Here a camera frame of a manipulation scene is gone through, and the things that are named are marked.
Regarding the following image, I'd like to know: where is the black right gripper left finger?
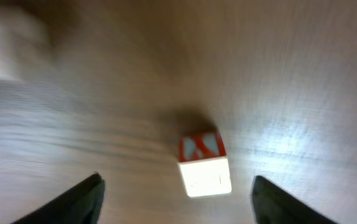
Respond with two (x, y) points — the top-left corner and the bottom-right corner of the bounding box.
(13, 173), (105, 224)

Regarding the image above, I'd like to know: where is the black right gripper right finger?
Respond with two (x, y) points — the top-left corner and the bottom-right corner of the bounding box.
(251, 175), (335, 224)

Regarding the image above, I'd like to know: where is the blue lettered wooden block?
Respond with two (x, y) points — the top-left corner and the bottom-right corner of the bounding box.
(178, 129), (232, 198)

